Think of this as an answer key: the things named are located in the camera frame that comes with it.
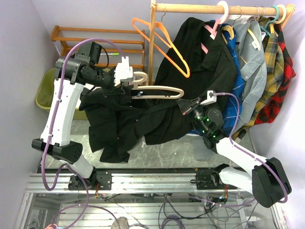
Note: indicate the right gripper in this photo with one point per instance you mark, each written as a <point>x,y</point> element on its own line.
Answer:
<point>187,105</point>

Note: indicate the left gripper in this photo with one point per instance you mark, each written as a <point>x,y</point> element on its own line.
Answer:
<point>113,82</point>

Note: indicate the beige plastic hanger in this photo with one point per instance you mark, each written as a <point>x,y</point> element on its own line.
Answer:
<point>153,91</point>

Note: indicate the black button-up shirt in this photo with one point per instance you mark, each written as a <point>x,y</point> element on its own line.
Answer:
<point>117,121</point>

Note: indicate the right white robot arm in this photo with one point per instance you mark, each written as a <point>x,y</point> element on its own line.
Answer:
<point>264,178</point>

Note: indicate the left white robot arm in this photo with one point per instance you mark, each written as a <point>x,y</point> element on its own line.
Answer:
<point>71,74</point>

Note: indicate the blue plaid shirt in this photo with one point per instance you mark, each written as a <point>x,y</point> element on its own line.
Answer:
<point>234,100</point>

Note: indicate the hanging black shirt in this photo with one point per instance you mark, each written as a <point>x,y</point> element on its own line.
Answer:
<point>188,41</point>

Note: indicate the red black plaid shirt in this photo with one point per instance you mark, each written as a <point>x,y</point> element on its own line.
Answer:
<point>280,73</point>

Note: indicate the grey hanging shirt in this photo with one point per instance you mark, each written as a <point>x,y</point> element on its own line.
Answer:
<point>250,53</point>

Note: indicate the pink plastic hanger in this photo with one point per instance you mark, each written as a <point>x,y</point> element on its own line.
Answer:
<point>221,20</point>

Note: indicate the yellow plaid shirt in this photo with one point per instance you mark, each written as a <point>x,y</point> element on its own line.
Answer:
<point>262,68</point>

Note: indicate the teal plastic hanger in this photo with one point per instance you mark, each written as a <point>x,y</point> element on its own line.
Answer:
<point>271,20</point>

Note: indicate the green plastic bin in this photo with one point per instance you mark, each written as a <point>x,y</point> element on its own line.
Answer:
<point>45,92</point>

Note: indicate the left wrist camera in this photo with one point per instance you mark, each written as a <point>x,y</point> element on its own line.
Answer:
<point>123,72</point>

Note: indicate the aluminium rail frame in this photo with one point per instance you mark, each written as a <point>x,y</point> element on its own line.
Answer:
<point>179,198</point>

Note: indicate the wooden clothes rail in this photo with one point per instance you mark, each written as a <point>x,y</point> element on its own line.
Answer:
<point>284,13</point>

